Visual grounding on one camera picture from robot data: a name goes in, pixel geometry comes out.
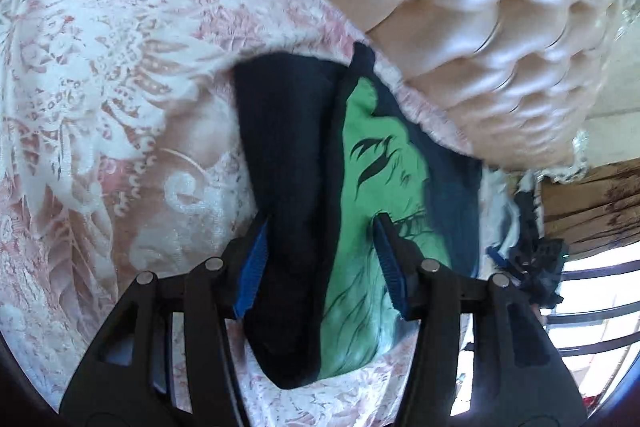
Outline dark navy graphic sweatshirt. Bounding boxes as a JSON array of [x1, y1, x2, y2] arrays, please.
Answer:
[[232, 43, 482, 389]]

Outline pink white floral blanket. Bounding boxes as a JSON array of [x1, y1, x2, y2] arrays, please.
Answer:
[[0, 0, 476, 427]]

